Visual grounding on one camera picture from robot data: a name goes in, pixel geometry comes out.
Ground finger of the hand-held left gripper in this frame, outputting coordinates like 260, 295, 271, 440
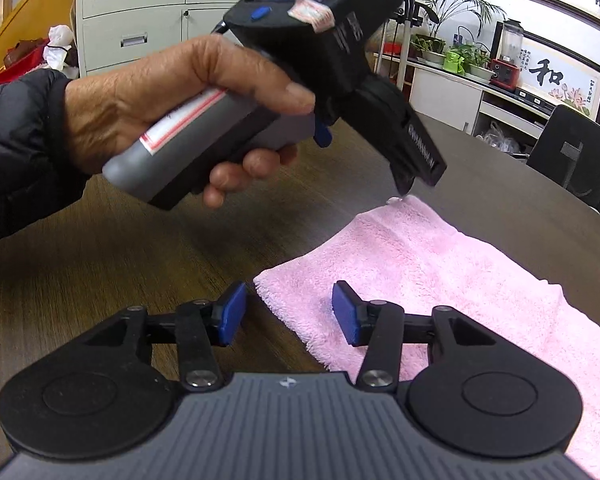
391, 169, 417, 200

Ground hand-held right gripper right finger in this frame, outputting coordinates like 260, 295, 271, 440
331, 281, 498, 394

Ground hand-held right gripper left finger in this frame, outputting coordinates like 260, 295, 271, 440
82, 281, 248, 392

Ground pink towel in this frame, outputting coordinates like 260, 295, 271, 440
254, 195, 600, 480

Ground person's left forearm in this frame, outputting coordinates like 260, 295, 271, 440
0, 67, 88, 253

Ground person's left hand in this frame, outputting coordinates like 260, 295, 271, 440
64, 35, 317, 211

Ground low white cabinet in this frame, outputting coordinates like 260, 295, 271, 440
375, 52, 556, 159

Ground clear plastic bag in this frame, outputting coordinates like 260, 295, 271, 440
481, 121, 522, 155

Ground potted palm plant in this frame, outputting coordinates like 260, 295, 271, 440
410, 0, 506, 66

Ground small potted green plant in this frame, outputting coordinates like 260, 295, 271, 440
447, 41, 497, 84

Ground red base blender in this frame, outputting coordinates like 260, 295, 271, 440
489, 19, 525, 89

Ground black set-top box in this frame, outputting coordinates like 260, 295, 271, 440
515, 87, 556, 111

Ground black office chair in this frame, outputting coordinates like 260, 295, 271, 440
526, 104, 600, 226

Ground framed lotus calligraphy picture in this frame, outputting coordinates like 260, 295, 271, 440
517, 30, 600, 125

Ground white glass door cabinet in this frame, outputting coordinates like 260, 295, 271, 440
76, 0, 277, 79

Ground white plastic bag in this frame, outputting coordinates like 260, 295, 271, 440
47, 25, 77, 72

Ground yellow wooden door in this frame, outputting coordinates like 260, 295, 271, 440
0, 0, 79, 82

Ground red bag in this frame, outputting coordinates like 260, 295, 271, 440
2, 37, 51, 69

